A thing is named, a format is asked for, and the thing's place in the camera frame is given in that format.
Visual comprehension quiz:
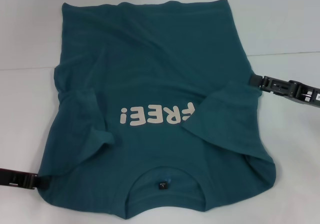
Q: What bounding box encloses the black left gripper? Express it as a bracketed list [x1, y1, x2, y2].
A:
[0, 168, 50, 190]

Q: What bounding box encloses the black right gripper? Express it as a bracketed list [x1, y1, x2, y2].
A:
[249, 73, 320, 109]

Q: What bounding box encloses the teal t-shirt with FREE print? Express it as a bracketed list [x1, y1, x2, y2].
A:
[37, 0, 278, 212]

